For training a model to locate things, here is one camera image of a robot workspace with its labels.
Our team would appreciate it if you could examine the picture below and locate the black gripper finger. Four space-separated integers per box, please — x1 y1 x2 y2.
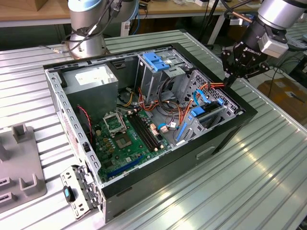
221 49 242 87
229 61 271 87

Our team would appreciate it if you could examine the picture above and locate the orange red power wire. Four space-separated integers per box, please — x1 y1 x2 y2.
190 81 226 100

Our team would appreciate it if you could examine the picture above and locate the blue data wire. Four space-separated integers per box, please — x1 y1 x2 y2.
193 90 212 105

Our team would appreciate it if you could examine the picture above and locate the hard disk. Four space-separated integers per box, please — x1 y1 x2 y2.
177 97 228 143

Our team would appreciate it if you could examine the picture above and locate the perforated metal disk bay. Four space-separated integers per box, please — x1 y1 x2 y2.
174 69 243 147

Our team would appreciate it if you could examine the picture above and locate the flat brown cardboard box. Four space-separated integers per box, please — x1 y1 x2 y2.
257 78 307 120

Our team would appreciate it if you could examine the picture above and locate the metal slat side table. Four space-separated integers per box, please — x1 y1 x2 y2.
285 21 307 70

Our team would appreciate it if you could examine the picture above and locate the blue drive bay latch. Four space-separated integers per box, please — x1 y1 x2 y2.
142 52 170 72

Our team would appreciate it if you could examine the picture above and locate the grey optical drive cage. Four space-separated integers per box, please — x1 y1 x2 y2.
134 46 192 104

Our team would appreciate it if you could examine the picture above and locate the black RAM slot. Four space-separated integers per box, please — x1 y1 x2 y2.
126 114 154 153
133 112 161 148

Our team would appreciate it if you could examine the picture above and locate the metal socket cover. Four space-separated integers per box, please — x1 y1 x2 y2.
102 111 127 136

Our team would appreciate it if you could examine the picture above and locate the black open PC case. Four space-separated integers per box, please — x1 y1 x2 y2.
42 42 259 224

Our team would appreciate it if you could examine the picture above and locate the CPU socket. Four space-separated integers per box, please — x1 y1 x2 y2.
113 132 133 151

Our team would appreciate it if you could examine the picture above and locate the green motherboard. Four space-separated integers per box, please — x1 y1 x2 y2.
92 109 173 185

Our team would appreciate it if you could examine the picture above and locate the grey power supply unit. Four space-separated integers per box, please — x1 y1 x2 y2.
61 64 119 123

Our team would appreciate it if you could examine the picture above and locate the blue expansion slot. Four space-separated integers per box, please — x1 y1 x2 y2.
106 155 146 179

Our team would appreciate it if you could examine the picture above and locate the black case fan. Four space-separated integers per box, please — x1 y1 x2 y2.
76 104 94 146

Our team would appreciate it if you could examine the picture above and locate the black blue release latch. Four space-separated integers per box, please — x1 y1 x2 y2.
62 184 75 204

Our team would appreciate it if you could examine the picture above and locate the grey part rack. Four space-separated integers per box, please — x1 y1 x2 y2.
0 123 49 214

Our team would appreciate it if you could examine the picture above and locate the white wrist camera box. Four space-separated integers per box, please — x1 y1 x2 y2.
258 32 289 58

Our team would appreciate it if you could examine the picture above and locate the red orange wire bundle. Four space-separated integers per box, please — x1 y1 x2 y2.
138 87 192 126

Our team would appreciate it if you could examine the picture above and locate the black cable loop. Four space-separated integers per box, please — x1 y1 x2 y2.
159 76 180 107

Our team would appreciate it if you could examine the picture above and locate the blue wire with white label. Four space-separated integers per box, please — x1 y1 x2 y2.
157 122 179 131

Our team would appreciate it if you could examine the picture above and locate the yellow orange wire bundle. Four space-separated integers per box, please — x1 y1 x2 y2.
117 92 135 107

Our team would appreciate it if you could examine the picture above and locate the red black fan wire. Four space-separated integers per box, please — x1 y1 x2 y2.
76 104 94 144

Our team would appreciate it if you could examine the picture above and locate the black cable with silver plug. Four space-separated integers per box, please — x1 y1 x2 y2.
39 0 123 54

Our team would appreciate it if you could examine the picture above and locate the metal slot retainer bracket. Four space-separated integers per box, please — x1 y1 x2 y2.
59 164 103 220

